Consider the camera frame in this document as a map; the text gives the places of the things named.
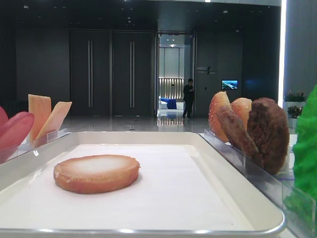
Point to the bread slice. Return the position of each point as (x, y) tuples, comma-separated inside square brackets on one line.
[(96, 174)]

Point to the brown meat patty inner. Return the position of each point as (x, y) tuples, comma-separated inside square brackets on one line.
[(238, 136)]

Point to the brown meat patty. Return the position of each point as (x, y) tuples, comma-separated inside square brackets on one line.
[(238, 136), (268, 127)]

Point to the orange cheese slice right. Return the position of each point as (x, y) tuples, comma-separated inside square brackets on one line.
[(55, 119)]

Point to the orange cheese slice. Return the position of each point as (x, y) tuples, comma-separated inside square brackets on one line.
[(55, 119), (40, 107)]

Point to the brown meat patty outer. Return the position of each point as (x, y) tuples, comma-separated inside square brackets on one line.
[(268, 127)]

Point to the orange cheese slice left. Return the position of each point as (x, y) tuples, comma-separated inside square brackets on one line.
[(40, 107)]

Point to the red tomato slice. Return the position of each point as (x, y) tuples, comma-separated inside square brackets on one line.
[(14, 130)]

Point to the green lettuce leaf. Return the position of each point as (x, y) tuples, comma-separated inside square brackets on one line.
[(305, 165)]

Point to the blue white sofa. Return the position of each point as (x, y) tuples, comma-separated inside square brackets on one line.
[(171, 104)]

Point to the person in black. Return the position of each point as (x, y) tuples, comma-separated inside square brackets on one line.
[(188, 98)]

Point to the bun half inner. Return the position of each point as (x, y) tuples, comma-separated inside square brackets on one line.
[(219, 100)]

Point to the bun half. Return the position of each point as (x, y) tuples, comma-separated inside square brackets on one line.
[(219, 100), (242, 107)]

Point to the dark double doors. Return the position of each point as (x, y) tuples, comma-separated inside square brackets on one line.
[(112, 73)]

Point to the bun half outer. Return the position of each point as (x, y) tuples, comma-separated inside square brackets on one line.
[(242, 107)]

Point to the white metal tray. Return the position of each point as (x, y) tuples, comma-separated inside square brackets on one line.
[(185, 189)]

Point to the potted flowers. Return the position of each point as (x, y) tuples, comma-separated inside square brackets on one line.
[(294, 103)]

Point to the wall screen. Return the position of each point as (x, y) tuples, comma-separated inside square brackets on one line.
[(229, 84)]

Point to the clear acrylic left rail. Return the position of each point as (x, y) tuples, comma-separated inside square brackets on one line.
[(12, 152)]

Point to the clear acrylic rail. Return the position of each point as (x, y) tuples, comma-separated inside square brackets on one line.
[(12, 152), (274, 187)]

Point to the clear acrylic right rail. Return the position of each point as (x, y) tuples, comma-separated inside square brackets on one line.
[(274, 187)]

